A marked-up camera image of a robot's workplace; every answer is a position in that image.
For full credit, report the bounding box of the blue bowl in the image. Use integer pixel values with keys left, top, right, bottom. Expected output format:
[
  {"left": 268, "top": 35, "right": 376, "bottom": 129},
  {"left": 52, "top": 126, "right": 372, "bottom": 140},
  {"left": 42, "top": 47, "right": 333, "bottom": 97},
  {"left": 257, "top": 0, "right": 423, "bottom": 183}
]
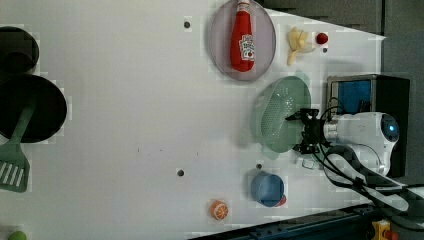
[{"left": 250, "top": 171, "right": 285, "bottom": 207}]

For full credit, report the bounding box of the red ketchup bottle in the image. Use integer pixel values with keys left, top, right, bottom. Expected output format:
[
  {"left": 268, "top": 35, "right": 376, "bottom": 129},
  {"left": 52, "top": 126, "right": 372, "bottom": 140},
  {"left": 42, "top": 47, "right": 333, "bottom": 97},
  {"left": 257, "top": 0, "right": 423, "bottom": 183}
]
[{"left": 230, "top": 0, "right": 255, "bottom": 72}]

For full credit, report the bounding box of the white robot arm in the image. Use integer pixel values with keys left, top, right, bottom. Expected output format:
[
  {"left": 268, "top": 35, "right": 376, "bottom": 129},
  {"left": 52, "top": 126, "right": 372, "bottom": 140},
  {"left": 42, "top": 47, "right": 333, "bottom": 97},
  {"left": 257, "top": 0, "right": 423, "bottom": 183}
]
[{"left": 286, "top": 108, "right": 423, "bottom": 217}]

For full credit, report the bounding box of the grey round plate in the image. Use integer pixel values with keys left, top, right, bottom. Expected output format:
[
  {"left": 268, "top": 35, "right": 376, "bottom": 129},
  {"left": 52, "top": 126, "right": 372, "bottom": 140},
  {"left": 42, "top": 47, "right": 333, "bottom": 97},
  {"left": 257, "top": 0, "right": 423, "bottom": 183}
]
[{"left": 208, "top": 0, "right": 276, "bottom": 81}]

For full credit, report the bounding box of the green slotted spatula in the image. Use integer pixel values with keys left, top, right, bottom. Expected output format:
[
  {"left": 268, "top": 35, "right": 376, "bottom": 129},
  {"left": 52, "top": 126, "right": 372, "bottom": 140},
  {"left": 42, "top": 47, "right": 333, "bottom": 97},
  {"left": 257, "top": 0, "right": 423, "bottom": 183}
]
[{"left": 0, "top": 107, "right": 34, "bottom": 193}]

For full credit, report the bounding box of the green toy fruit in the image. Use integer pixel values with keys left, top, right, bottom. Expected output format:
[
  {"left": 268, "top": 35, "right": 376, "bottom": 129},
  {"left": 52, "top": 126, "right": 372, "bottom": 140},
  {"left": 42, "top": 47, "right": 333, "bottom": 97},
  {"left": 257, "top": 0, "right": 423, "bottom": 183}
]
[{"left": 8, "top": 231, "right": 27, "bottom": 240}]

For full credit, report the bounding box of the toy strawberry near banana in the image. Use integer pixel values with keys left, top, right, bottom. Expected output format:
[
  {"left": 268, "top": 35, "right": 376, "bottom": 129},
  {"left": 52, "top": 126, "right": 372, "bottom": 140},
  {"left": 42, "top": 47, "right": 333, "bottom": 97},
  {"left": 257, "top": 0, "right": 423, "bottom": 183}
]
[{"left": 316, "top": 33, "right": 328, "bottom": 45}]

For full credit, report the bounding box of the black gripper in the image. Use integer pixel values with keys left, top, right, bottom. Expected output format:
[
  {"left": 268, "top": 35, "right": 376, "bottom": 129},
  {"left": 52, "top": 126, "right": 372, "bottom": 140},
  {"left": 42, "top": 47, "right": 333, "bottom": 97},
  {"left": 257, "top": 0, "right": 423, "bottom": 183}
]
[{"left": 286, "top": 108, "right": 330, "bottom": 154}]

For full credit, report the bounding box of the black toaster oven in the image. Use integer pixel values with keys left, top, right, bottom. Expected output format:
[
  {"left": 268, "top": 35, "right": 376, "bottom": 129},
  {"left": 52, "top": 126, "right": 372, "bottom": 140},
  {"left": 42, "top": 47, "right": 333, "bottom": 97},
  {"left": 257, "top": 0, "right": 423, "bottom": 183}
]
[{"left": 324, "top": 74, "right": 410, "bottom": 177}]

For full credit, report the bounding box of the toy strawberry beside bowl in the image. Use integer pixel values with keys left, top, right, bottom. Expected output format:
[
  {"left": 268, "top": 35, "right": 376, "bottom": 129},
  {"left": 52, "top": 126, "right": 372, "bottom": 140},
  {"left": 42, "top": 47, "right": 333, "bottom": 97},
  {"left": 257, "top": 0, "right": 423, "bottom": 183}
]
[{"left": 275, "top": 195, "right": 287, "bottom": 207}]

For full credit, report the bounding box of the green plastic strainer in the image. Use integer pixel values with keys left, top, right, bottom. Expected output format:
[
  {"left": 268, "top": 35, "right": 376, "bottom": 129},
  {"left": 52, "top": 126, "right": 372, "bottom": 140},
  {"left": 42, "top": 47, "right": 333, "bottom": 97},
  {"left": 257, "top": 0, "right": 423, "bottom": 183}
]
[{"left": 250, "top": 71, "right": 311, "bottom": 160}]

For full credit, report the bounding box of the toy orange slice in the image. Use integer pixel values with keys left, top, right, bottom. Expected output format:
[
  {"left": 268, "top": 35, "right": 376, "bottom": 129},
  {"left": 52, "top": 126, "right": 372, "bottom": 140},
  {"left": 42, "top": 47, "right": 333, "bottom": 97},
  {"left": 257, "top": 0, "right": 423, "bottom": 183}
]
[{"left": 210, "top": 200, "right": 229, "bottom": 221}]

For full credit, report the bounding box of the peeled toy banana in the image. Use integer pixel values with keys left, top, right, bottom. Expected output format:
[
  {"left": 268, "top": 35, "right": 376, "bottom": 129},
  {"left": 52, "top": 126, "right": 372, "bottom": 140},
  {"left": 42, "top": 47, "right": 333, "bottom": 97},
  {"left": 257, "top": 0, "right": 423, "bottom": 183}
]
[{"left": 287, "top": 27, "right": 315, "bottom": 66}]

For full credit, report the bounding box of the small black cylinder container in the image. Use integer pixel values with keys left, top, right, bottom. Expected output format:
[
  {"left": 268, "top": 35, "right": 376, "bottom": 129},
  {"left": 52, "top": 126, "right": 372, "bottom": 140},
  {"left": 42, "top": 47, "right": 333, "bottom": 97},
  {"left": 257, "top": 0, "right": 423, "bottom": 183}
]
[{"left": 0, "top": 26, "right": 39, "bottom": 74}]

